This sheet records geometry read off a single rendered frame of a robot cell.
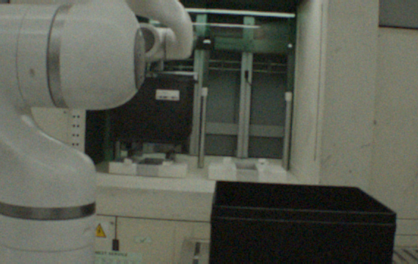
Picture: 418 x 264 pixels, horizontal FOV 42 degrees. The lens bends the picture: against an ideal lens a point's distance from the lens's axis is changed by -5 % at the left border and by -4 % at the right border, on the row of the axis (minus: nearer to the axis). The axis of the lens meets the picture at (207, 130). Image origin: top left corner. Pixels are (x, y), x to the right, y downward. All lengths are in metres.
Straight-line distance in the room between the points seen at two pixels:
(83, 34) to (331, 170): 0.83
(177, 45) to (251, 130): 0.93
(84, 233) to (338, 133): 0.79
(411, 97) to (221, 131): 1.00
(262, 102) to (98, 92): 1.66
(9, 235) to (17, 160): 0.09
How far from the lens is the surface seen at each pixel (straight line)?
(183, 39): 1.33
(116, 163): 1.57
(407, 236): 1.45
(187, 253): 1.21
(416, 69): 1.42
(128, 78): 0.61
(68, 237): 0.64
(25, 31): 0.63
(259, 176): 1.55
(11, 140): 0.63
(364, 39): 1.33
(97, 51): 0.60
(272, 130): 2.23
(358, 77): 1.32
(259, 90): 2.24
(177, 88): 1.54
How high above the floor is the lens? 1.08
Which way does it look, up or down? 3 degrees down
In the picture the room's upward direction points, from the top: 3 degrees clockwise
